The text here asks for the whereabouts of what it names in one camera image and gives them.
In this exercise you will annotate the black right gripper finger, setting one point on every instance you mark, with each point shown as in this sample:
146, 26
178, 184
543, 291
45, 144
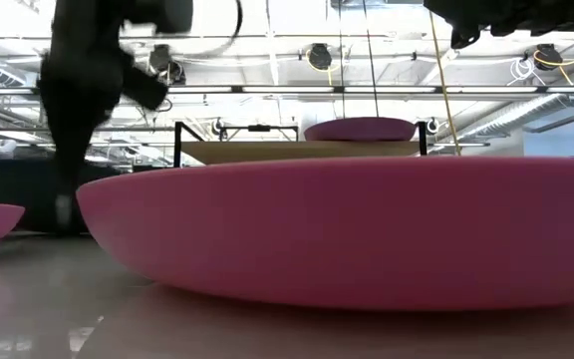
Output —
464, 39
459, 12

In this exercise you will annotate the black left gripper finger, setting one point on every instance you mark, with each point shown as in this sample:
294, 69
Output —
68, 164

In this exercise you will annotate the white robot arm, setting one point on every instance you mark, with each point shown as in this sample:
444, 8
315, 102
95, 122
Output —
3, 148

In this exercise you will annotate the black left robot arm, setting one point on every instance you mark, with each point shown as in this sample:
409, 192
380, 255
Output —
87, 25

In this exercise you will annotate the purple plate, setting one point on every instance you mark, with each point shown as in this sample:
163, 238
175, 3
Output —
359, 129

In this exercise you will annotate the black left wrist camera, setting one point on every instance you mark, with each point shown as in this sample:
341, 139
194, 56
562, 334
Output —
142, 87

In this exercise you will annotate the wooden shelf with black frame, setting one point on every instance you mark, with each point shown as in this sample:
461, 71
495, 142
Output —
267, 151

